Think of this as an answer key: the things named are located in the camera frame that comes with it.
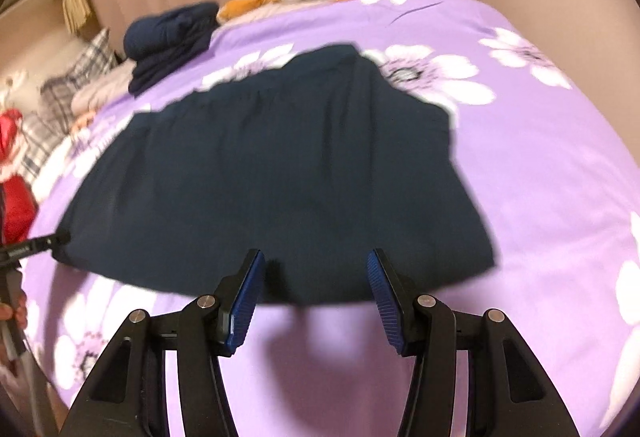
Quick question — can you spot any purple floral bedsheet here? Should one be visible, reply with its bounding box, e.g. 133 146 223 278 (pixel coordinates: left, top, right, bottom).
20 0 640 437

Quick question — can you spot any person's left hand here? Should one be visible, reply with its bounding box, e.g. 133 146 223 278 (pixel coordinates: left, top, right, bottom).
0 292 29 328

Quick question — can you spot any tan tassel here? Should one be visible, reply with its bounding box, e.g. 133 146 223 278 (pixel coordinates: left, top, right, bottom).
60 0 93 32

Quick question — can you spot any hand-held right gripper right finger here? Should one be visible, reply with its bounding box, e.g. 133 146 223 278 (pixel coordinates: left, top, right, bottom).
366 247 567 437

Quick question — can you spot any dark navy garment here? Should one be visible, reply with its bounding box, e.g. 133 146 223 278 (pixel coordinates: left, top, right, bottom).
50 43 501 308

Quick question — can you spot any folded pink cloth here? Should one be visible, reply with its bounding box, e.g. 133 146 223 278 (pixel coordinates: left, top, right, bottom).
70 64 136 118

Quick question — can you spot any red puffer jacket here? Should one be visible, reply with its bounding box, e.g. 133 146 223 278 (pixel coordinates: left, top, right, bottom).
0 112 38 243

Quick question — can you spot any grey plaid cloth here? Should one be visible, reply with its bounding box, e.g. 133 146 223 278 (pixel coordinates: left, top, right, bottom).
20 28 118 185

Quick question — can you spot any folded navy clothes pile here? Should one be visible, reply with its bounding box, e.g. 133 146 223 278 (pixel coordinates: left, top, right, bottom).
124 2 221 98

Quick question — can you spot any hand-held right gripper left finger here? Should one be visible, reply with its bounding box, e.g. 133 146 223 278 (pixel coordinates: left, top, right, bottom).
59 248 267 437

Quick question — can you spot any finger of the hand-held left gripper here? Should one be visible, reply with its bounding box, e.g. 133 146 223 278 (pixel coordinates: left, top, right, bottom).
0 231 71 268

